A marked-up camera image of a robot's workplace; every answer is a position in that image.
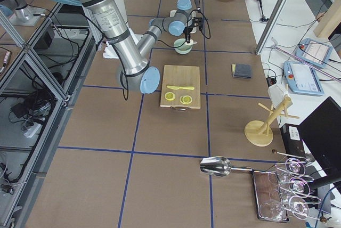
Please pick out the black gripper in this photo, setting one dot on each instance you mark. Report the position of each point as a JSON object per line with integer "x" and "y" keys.
{"x": 188, "y": 31}

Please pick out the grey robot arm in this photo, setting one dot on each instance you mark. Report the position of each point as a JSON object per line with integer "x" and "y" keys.
{"x": 182, "y": 22}
{"x": 136, "y": 73}

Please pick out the light green bowl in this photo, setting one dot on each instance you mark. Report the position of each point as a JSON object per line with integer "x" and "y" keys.
{"x": 182, "y": 48}

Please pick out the wooden cutting board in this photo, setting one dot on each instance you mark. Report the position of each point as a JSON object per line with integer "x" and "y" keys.
{"x": 181, "y": 76}

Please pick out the yellow plastic knife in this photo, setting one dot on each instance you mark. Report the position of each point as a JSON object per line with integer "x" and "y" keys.
{"x": 180, "y": 87}

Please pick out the grey folded cloth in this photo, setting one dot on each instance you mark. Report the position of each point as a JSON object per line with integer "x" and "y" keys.
{"x": 241, "y": 70}

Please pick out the lower lemon slice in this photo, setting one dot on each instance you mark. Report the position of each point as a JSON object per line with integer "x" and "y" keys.
{"x": 169, "y": 96}

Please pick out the lemon slice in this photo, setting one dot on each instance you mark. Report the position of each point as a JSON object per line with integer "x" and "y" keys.
{"x": 185, "y": 99}
{"x": 169, "y": 96}

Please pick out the upper lemon slice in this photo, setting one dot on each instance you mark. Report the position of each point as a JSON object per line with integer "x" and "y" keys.
{"x": 185, "y": 99}

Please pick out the blue teach pendant near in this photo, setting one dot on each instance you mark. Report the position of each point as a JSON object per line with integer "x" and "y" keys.
{"x": 302, "y": 79}

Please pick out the blue teach pendant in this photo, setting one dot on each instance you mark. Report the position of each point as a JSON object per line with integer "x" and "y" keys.
{"x": 314, "y": 52}
{"x": 302, "y": 79}

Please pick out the wooden mug tree stand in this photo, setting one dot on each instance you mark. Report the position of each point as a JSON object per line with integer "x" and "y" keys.
{"x": 259, "y": 132}

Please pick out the blue teach pendant far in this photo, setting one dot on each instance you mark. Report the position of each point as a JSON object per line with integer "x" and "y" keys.
{"x": 314, "y": 52}

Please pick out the metal scoop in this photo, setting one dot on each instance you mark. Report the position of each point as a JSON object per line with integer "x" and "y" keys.
{"x": 221, "y": 166}

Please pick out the black computer monitor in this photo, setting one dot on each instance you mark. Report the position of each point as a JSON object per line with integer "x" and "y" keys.
{"x": 320, "y": 131}

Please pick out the black glass rack tray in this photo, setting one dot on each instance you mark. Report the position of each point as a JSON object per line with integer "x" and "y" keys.
{"x": 283, "y": 191}

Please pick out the aluminium frame post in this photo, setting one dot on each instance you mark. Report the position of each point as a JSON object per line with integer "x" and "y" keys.
{"x": 270, "y": 25}

